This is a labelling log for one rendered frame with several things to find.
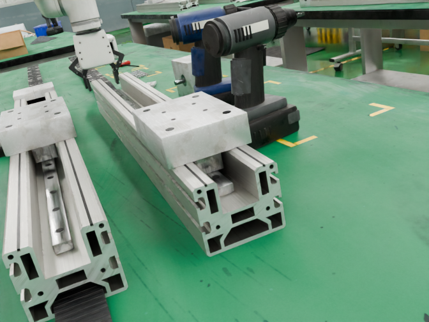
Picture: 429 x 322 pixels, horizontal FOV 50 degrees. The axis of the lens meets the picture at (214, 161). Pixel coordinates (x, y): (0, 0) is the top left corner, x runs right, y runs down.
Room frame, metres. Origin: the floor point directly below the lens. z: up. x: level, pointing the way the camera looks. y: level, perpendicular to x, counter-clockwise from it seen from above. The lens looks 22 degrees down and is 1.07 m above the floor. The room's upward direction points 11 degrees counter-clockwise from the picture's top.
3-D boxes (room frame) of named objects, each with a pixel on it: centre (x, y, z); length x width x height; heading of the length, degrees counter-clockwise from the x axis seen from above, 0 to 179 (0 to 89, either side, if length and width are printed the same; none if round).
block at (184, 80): (1.18, 0.01, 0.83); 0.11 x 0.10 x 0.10; 114
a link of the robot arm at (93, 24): (1.39, 0.28, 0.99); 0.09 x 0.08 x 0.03; 108
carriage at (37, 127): (0.77, 0.28, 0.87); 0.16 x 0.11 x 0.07; 18
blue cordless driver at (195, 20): (0.97, -0.06, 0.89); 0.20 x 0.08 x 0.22; 93
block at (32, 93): (1.19, 0.43, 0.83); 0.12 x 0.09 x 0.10; 108
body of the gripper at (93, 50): (1.39, 0.28, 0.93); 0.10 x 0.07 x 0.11; 108
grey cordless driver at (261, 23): (0.78, -0.12, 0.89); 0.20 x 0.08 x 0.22; 119
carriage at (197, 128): (0.59, 0.03, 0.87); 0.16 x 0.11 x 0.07; 18
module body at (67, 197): (0.77, 0.28, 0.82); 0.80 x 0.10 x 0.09; 18
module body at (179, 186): (0.83, 0.10, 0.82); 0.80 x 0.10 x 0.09; 18
